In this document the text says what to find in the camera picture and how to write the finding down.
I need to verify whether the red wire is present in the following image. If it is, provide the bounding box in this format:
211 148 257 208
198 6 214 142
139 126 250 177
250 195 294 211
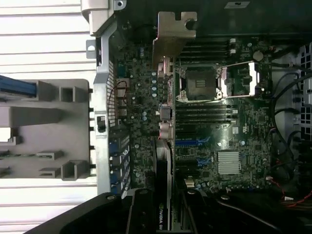
280 187 312 208

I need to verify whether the black wire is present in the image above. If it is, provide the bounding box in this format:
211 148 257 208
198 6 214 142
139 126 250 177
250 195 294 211
271 68 304 171

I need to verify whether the black open PC case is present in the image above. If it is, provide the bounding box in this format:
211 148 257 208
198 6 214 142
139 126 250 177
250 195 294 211
81 0 312 234

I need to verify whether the CPU socket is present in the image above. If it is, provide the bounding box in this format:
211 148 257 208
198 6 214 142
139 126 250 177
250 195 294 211
176 64 224 103

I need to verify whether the grey parts rack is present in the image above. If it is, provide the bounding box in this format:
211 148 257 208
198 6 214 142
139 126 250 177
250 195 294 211
0 79 92 181

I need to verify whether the hard disk in blue caddy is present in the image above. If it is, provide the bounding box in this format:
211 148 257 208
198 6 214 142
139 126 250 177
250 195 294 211
0 74 39 98

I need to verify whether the silver chipset heatsink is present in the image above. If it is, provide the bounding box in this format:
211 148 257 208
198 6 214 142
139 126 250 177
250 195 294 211
217 151 242 175

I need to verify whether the perforated metal disk bay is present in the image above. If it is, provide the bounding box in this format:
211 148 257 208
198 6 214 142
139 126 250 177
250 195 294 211
296 42 312 139

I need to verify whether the green motherboard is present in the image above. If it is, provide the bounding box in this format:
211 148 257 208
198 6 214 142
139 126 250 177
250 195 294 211
114 36 276 193

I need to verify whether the black RAM stick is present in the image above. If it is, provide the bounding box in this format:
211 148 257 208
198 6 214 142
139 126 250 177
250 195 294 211
175 107 237 115

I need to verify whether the blue expansion slot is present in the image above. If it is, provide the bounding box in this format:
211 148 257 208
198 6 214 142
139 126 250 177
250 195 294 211
175 138 212 147

